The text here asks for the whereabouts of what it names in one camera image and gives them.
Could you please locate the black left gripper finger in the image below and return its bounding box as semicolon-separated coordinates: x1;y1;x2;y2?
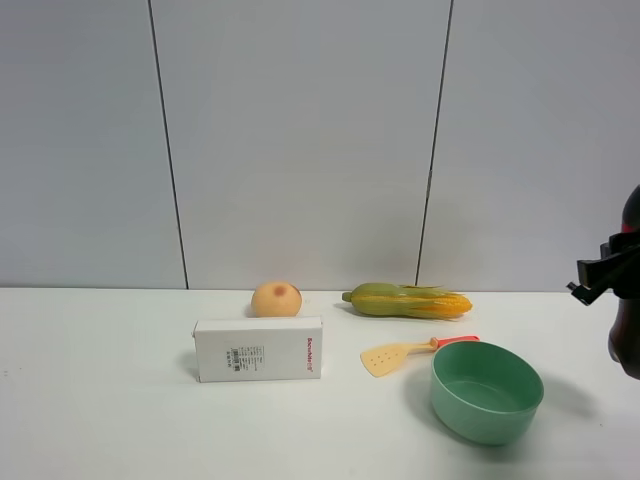
567;247;639;305

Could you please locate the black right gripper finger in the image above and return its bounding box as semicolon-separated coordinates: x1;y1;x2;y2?
600;230;640;258

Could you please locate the cola bottle with yellow cap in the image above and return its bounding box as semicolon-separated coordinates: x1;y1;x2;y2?
608;186;639;380

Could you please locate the green plastic bowl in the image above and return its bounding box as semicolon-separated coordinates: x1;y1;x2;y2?
430;341;544;446

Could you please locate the corn cob with green husk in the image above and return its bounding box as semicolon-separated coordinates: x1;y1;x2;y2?
341;283;473;320

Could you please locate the orange peach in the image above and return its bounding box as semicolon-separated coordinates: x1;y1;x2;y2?
251;281;302;317

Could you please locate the white cardboard box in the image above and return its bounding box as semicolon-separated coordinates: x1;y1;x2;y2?
192;317;323;383

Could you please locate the beige spatula with orange handle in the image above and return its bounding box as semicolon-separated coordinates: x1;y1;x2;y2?
360;335;479;378

